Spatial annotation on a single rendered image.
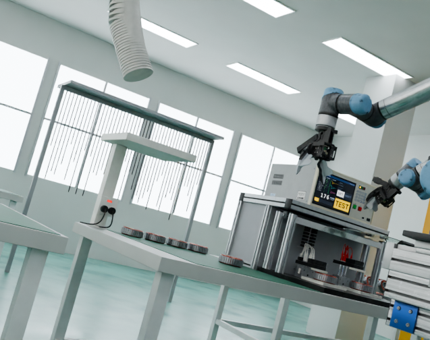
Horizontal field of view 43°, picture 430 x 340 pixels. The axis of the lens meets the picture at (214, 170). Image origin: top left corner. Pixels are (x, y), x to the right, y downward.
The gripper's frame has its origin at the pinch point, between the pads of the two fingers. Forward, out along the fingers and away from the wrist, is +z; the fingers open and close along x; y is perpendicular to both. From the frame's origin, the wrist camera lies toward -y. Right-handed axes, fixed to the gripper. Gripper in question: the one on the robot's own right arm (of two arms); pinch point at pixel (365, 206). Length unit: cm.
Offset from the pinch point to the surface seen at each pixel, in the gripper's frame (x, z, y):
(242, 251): -41, 51, 2
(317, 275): -26.0, 22.8, 32.0
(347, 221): -4.7, 9.8, 3.6
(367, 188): 6.0, -2.2, -12.4
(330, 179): -19.9, -0.5, -10.6
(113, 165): -110, 53, -34
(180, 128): 57, 199, -299
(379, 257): 21.2, 17.7, 13.7
